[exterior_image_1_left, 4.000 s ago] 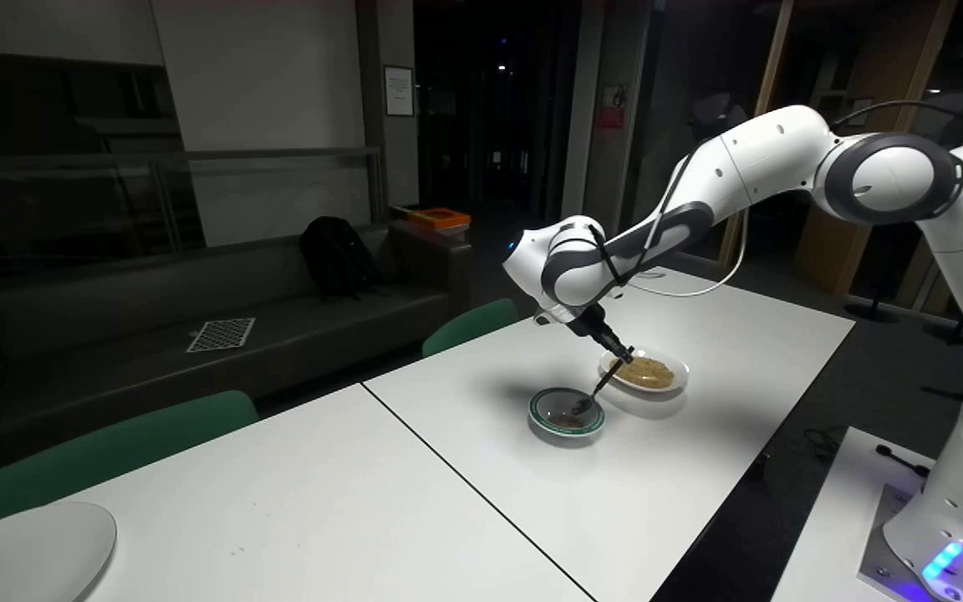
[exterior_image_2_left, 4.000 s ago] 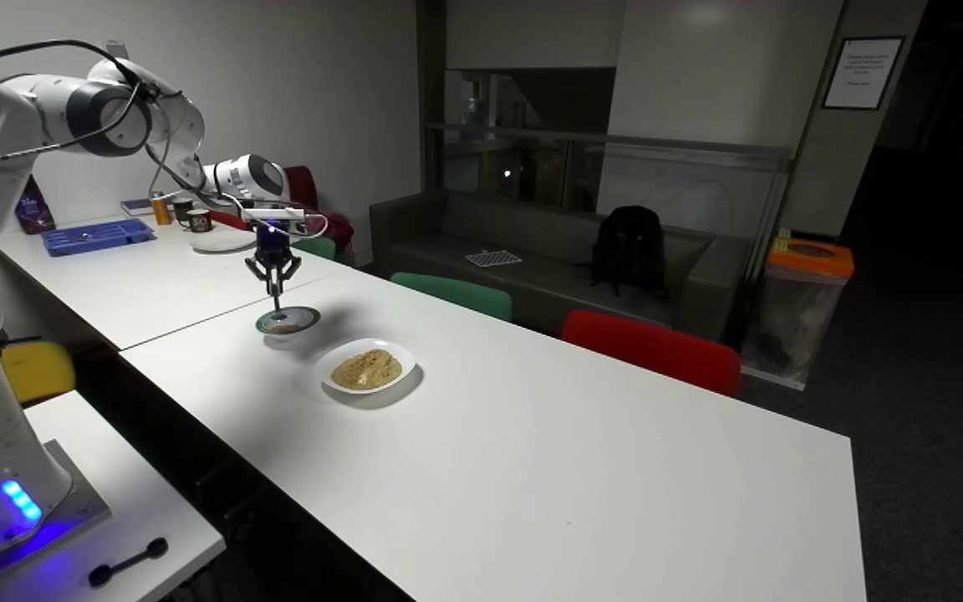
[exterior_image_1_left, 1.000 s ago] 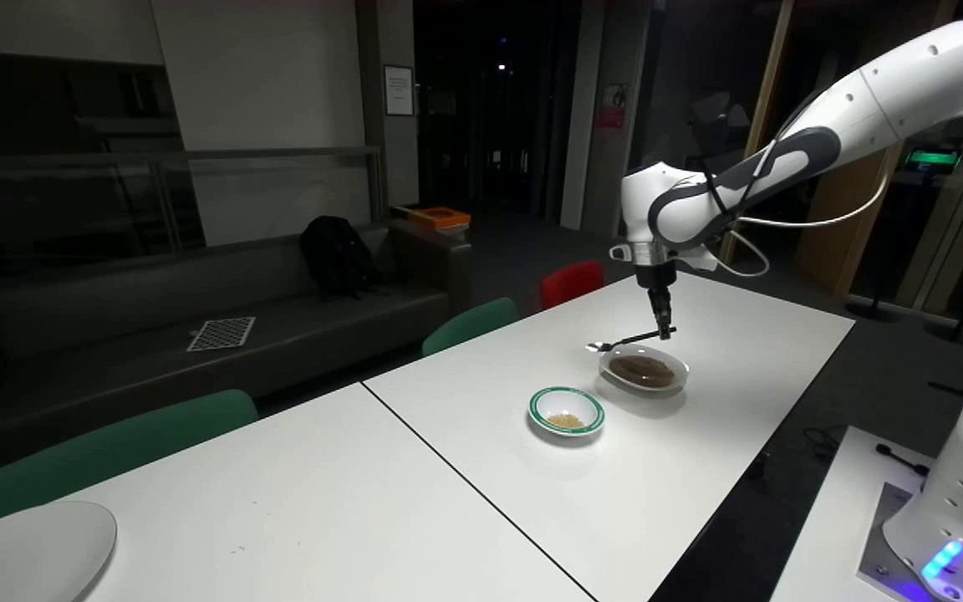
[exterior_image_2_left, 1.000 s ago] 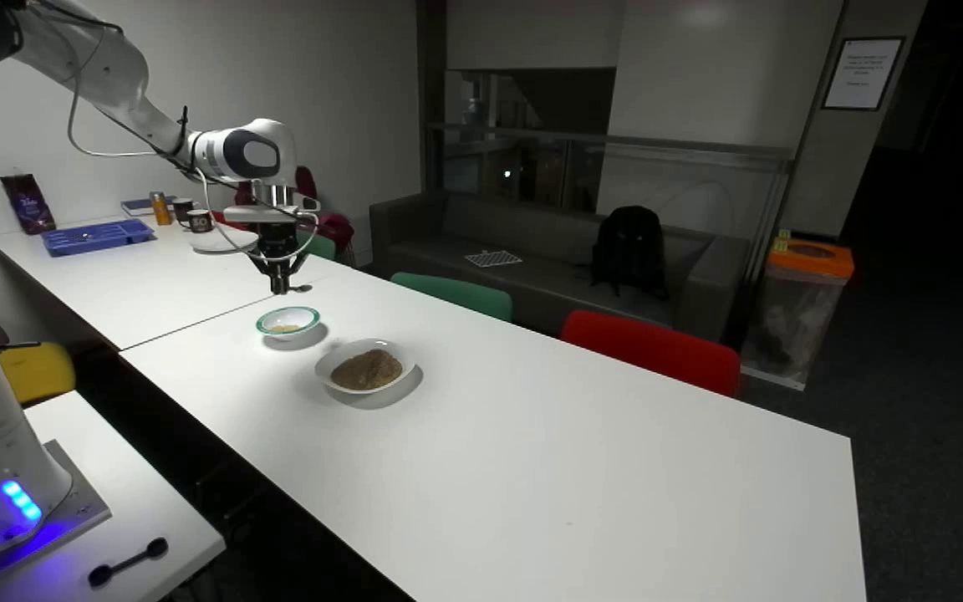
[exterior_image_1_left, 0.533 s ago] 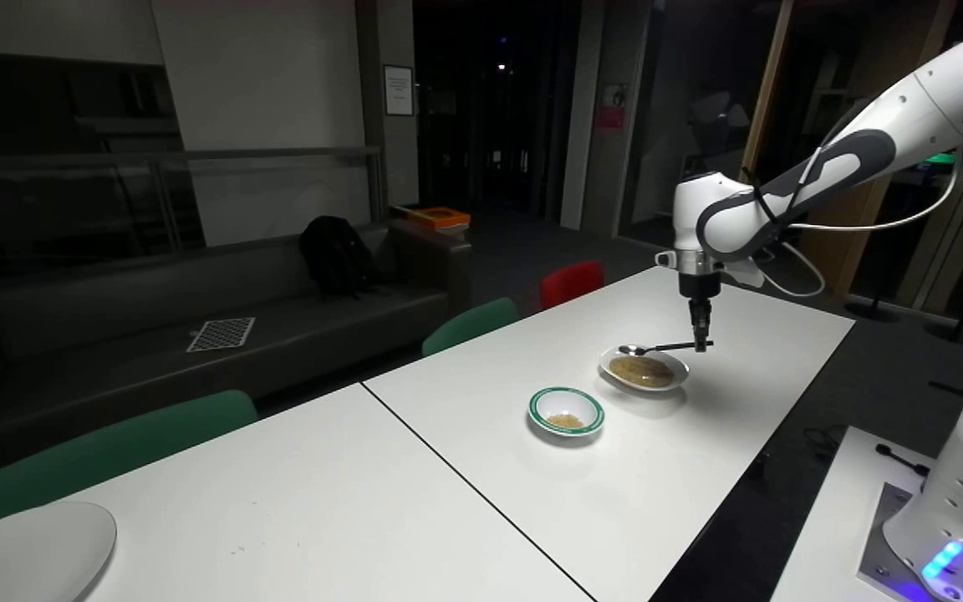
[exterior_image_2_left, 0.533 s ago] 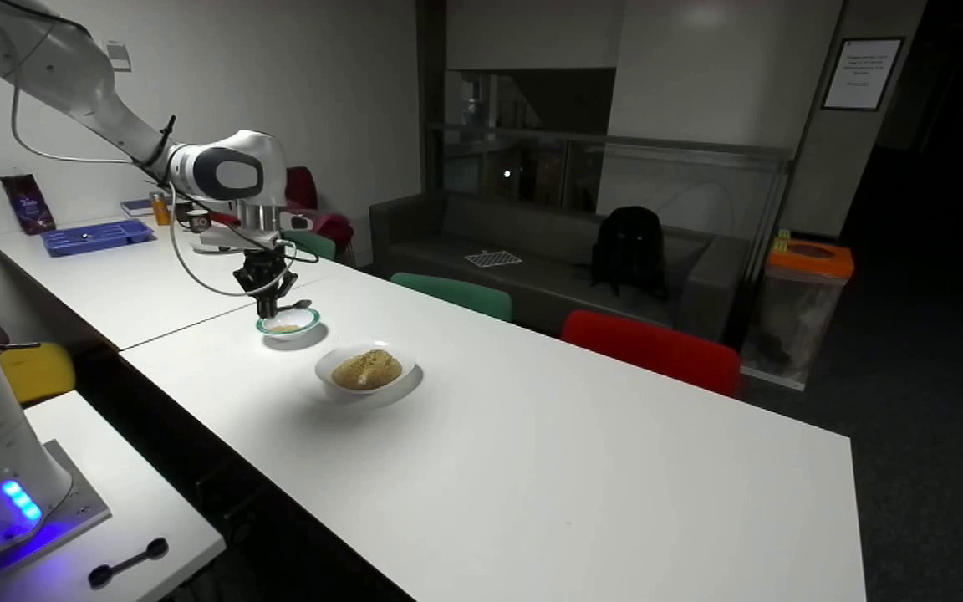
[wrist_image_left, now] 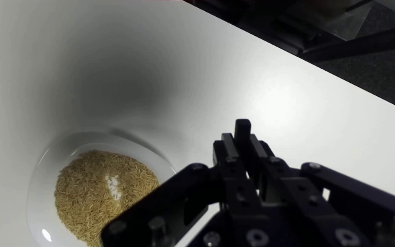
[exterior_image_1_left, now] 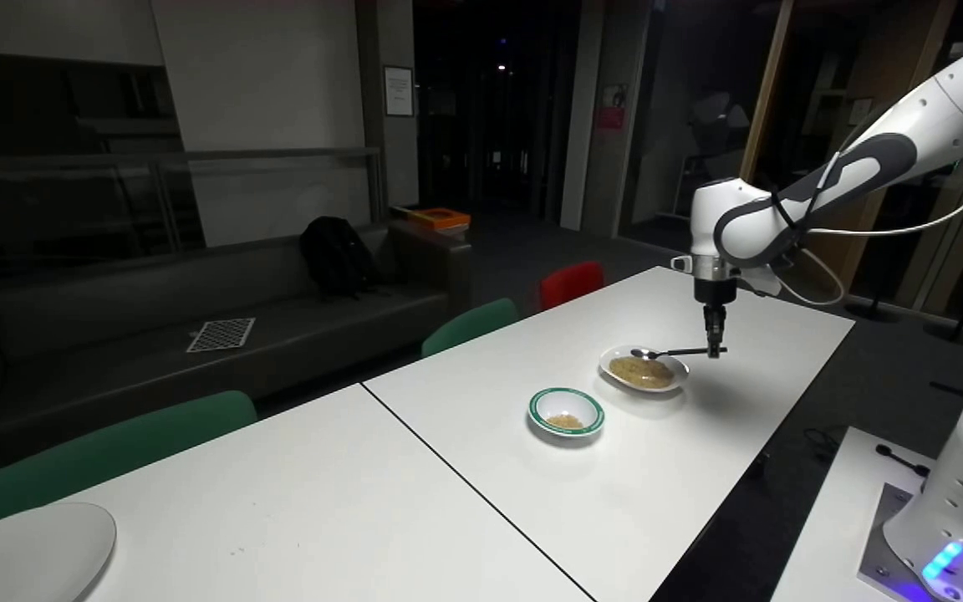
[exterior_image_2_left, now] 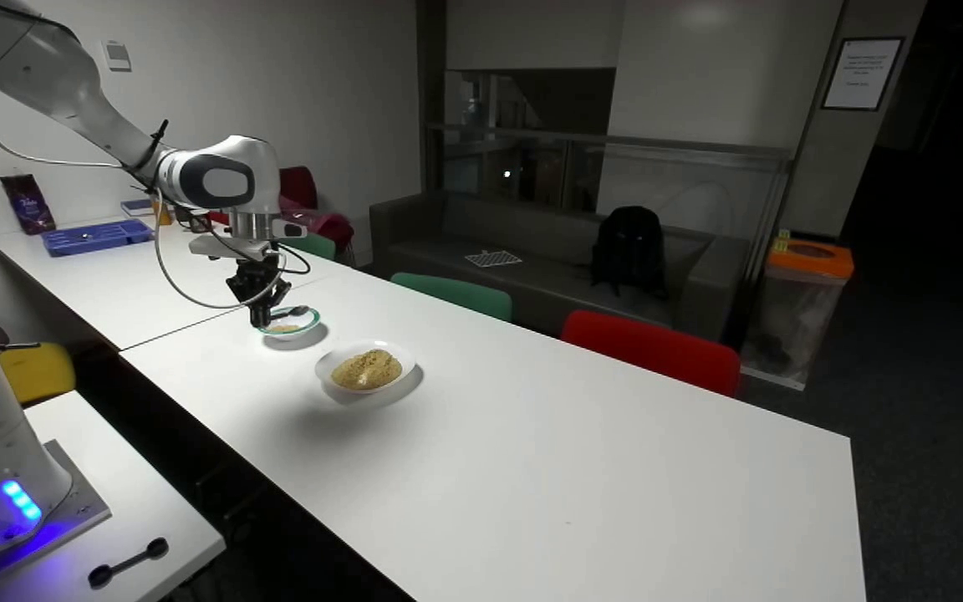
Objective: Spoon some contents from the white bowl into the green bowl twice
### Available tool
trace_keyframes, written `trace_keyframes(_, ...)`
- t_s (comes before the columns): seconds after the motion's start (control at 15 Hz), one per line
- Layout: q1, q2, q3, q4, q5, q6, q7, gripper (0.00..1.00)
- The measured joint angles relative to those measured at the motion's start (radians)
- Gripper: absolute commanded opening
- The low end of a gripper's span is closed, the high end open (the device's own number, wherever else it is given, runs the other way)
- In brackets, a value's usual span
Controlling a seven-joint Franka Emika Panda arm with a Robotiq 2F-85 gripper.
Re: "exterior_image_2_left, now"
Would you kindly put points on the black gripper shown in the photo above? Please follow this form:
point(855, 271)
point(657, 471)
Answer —
point(254, 276)

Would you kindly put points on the white bowl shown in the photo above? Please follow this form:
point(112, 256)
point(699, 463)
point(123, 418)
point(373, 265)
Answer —
point(375, 393)

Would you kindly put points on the green rimmed bowl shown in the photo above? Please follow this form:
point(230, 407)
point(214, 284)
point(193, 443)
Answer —
point(303, 324)

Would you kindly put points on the brown grain contents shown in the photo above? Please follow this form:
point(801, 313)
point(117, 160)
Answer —
point(365, 370)

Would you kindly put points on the green chair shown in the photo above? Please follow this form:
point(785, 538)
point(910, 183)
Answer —
point(454, 295)
point(317, 245)

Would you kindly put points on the dark red chair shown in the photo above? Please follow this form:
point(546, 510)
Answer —
point(317, 217)

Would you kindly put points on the blue flat box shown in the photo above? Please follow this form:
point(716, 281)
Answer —
point(97, 235)

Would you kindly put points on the yellow stool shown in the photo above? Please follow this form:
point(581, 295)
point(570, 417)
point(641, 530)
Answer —
point(37, 373)

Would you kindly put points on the white paper sheet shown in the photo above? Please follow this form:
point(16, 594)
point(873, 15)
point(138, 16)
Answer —
point(494, 259)

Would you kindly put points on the dark purple tablet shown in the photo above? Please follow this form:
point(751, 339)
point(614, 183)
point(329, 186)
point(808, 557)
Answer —
point(27, 206)

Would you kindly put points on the black dumbbell shaped tool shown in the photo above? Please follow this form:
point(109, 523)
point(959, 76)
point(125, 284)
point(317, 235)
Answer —
point(125, 563)

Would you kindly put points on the dark grey sofa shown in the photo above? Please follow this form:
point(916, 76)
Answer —
point(550, 253)

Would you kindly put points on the glass railing panel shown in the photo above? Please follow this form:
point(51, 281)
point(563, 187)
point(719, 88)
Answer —
point(550, 171)

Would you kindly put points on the black backpack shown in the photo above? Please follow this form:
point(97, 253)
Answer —
point(626, 253)

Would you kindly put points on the bin with orange lid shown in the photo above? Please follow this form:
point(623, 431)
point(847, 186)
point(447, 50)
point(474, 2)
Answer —
point(801, 313)

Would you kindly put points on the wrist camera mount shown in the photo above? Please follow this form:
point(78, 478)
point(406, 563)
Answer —
point(214, 245)

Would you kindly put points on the white wall switch box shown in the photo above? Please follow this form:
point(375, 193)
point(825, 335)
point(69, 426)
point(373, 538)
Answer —
point(117, 54)

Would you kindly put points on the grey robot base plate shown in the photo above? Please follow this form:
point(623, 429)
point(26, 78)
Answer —
point(59, 518)

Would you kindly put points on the framed wall notice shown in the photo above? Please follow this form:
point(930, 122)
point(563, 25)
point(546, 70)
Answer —
point(863, 70)

